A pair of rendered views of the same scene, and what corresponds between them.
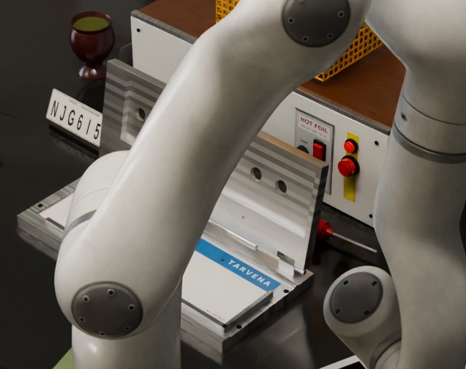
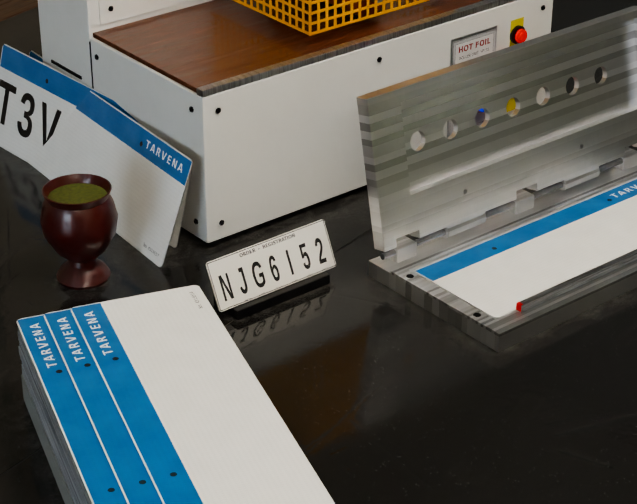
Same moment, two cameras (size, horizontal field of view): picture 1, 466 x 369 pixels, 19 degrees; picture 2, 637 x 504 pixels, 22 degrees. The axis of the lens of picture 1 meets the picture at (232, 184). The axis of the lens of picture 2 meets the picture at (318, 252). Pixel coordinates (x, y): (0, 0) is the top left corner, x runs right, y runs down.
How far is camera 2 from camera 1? 251 cm
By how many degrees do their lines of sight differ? 66
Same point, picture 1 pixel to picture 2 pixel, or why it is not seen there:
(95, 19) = (59, 192)
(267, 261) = (610, 175)
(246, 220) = (586, 145)
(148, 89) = (420, 96)
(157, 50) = (250, 119)
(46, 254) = (567, 332)
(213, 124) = not seen: outside the picture
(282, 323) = not seen: outside the picture
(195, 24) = (258, 56)
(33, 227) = (525, 324)
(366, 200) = not seen: hidden behind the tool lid
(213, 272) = (635, 207)
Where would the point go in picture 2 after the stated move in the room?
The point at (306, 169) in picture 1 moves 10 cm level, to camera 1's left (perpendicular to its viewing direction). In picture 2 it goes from (621, 28) to (620, 60)
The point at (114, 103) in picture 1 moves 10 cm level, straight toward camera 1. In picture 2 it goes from (390, 152) to (483, 154)
